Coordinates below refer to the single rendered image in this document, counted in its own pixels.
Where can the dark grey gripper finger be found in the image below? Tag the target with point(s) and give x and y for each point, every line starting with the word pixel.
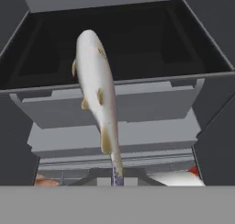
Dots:
pixel 95 174

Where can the white fish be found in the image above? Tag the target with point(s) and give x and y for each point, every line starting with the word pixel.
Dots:
pixel 95 80

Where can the grey fridge drawer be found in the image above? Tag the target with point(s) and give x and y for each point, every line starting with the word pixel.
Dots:
pixel 153 102

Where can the dark grey fridge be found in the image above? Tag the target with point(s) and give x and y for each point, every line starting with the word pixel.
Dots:
pixel 137 35

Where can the orange food item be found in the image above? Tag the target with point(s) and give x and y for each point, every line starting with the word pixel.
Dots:
pixel 44 181

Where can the white and red food item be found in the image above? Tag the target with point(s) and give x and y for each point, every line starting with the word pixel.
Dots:
pixel 177 178

